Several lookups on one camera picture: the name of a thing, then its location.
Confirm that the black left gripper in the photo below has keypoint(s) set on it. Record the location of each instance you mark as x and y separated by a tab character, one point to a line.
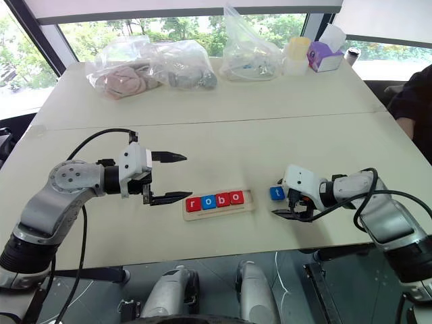
138	186

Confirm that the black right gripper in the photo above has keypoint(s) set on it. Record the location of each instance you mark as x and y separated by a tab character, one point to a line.
298	204

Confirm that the blue letter t block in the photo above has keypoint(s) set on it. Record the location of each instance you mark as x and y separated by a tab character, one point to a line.
277	193

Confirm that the red letter o block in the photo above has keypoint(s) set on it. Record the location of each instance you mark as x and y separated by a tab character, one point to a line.
236	197

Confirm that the red letter b block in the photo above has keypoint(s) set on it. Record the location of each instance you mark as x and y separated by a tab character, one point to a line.
222	200

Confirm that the wooden letter tray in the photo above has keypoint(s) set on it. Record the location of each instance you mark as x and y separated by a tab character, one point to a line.
216	215

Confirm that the bare person forearm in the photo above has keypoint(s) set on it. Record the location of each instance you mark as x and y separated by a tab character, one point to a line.
405	126

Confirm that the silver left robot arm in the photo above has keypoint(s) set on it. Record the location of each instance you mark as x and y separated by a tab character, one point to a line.
67	179

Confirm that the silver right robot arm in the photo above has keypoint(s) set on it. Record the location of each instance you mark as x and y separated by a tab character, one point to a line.
388	216

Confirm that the red letter r block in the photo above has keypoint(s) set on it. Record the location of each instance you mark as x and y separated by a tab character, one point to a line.
193	204

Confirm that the blue letter o block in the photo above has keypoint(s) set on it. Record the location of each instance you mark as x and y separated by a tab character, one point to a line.
209	202

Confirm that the silver right robot leg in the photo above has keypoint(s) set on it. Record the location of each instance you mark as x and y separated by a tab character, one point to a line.
256	292

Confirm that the silver robot leg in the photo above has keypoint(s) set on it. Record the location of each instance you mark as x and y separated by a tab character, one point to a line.
168	292
256	292

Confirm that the silver left robot leg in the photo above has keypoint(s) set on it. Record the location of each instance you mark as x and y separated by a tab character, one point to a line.
168	292

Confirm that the plastic bag with grey items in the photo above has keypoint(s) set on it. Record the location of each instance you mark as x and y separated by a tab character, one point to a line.
189	79

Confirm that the plastic bag with pink cloth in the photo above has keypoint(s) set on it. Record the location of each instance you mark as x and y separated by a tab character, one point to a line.
121	82

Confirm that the white translucent container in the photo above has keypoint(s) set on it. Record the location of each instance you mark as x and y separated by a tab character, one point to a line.
293	67

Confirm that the purple tissue box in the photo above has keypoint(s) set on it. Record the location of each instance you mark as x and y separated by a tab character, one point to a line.
324	60

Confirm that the yellow translucent cup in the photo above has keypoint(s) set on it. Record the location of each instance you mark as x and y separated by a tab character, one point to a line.
299	48

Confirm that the silver drink can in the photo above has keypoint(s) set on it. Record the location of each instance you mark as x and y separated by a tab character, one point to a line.
351	56

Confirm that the black chair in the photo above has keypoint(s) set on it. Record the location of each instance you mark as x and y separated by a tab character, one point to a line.
6	145

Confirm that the wide white roller blind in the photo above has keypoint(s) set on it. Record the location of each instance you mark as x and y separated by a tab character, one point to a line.
185	7

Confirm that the person in dark clothing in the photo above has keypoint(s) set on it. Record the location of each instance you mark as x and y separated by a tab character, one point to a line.
418	94

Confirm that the narrow white roller blind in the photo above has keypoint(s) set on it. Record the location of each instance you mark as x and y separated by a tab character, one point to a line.
388	18

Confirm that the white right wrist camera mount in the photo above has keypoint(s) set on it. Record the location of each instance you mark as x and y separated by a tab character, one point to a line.
302	180

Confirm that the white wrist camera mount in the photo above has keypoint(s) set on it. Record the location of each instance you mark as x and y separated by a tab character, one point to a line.
133	162
302	180

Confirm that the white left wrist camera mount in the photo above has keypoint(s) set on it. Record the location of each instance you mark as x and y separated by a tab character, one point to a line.
133	162

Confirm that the black table frame leg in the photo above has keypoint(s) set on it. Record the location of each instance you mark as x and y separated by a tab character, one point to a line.
320	288

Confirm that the black table frame bar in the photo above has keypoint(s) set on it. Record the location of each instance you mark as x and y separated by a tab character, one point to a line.
98	274

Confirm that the black window post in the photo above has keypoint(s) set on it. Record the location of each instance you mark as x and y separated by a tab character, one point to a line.
42	33

